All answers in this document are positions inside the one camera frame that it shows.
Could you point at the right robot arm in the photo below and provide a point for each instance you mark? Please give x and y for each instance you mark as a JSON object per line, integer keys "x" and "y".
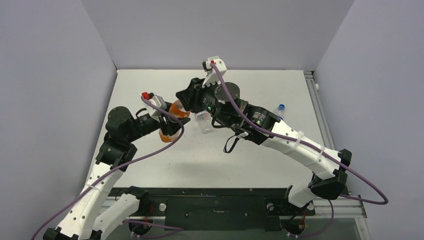
{"x": 264, "y": 128}

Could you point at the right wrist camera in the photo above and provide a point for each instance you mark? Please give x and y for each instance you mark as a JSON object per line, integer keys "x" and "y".
{"x": 211, "y": 65}

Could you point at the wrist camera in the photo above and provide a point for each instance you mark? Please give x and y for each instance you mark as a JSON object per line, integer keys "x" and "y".
{"x": 211, "y": 65}
{"x": 151, "y": 102}

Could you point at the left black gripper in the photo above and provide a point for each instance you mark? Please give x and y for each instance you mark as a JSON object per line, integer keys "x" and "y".
{"x": 171, "y": 127}

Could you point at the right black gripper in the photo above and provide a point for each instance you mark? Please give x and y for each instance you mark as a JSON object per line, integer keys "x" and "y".
{"x": 194, "y": 96}

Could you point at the clear water bottle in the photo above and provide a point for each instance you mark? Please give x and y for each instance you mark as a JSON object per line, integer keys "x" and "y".
{"x": 204, "y": 121}

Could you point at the slim orange drink bottle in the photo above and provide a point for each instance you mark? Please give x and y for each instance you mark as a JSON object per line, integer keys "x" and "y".
{"x": 177, "y": 110}

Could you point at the aluminium frame rail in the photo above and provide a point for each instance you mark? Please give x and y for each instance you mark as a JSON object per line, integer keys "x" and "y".
{"x": 313, "y": 89}

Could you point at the blue cap pepsi bottle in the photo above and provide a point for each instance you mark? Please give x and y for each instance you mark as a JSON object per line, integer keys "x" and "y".
{"x": 279, "y": 111}

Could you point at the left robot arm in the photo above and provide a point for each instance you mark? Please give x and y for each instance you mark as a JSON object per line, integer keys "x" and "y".
{"x": 83, "y": 220}

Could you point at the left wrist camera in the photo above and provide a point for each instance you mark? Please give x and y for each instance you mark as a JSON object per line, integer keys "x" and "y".
{"x": 151, "y": 102}

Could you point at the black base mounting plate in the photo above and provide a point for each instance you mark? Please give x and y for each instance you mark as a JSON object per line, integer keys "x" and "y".
{"x": 221, "y": 209}

